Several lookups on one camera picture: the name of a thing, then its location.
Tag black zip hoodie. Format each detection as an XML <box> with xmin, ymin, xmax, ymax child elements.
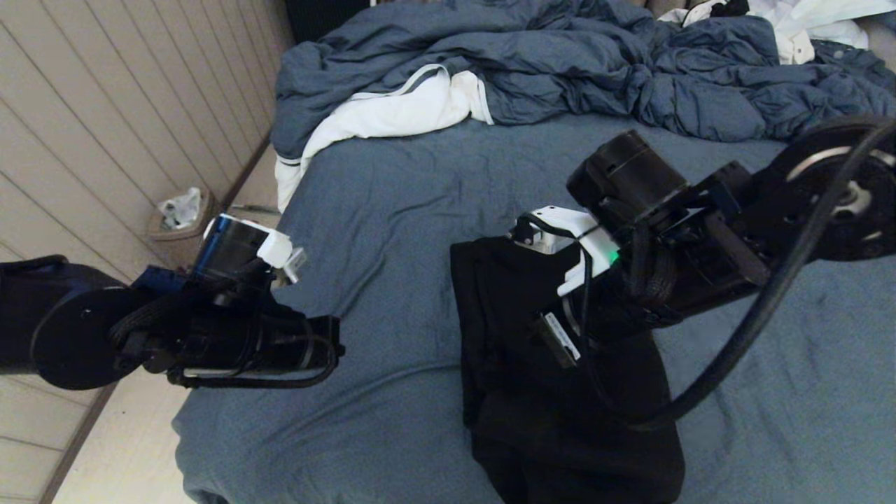
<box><xmin>450</xmin><ymin>237</ymin><xmax>685</xmax><ymax>504</ymax></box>

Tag white crumpled clothes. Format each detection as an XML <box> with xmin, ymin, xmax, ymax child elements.
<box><xmin>658</xmin><ymin>0</ymin><xmax>896</xmax><ymax>65</ymax></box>

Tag brown trash bin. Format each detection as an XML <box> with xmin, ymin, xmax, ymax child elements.
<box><xmin>146</xmin><ymin>188</ymin><xmax>219</xmax><ymax>270</ymax></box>

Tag white plastic bin bag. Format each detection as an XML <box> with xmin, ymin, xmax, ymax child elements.
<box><xmin>158</xmin><ymin>188</ymin><xmax>204</xmax><ymax>232</ymax></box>

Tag blue bed sheet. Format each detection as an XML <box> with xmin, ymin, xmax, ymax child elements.
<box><xmin>173</xmin><ymin>112</ymin><xmax>896</xmax><ymax>504</ymax></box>

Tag white blanket with grey stripe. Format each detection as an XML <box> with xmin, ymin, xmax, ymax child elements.
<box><xmin>274</xmin><ymin>63</ymin><xmax>494</xmax><ymax>213</ymax></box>

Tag crumpled blue duvet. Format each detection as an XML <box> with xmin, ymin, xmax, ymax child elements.
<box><xmin>269</xmin><ymin>0</ymin><xmax>896</xmax><ymax>144</ymax></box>

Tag small black garment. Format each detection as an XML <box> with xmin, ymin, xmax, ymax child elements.
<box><xmin>689</xmin><ymin>0</ymin><xmax>751</xmax><ymax>18</ymax></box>

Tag blue denim shirt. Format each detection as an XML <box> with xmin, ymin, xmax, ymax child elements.
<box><xmin>812</xmin><ymin>38</ymin><xmax>896</xmax><ymax>95</ymax></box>

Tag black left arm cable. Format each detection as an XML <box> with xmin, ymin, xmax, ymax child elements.
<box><xmin>167</xmin><ymin>335</ymin><xmax>340</xmax><ymax>390</ymax></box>

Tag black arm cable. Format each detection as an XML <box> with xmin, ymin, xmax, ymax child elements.
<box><xmin>167</xmin><ymin>335</ymin><xmax>340</xmax><ymax>390</ymax></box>
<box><xmin>514</xmin><ymin>119</ymin><xmax>896</xmax><ymax>431</ymax></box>

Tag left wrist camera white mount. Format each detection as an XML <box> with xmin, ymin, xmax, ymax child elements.
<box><xmin>204</xmin><ymin>213</ymin><xmax>307</xmax><ymax>286</ymax></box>

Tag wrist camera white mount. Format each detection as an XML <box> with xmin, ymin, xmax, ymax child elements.
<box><xmin>204</xmin><ymin>213</ymin><xmax>307</xmax><ymax>286</ymax></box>
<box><xmin>507</xmin><ymin>205</ymin><xmax>622</xmax><ymax>298</ymax></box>

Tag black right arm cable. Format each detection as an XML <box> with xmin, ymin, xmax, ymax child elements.
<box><xmin>514</xmin><ymin>119</ymin><xmax>896</xmax><ymax>431</ymax></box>

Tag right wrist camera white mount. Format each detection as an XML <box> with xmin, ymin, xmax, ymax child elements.
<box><xmin>507</xmin><ymin>205</ymin><xmax>622</xmax><ymax>298</ymax></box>

